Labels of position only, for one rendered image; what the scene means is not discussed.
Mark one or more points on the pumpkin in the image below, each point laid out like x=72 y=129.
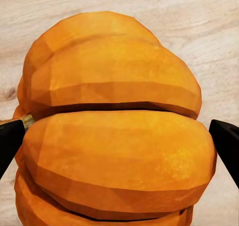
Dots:
x=111 y=137

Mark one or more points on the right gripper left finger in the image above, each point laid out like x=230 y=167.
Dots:
x=11 y=137

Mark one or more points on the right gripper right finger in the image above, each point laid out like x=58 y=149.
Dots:
x=226 y=140

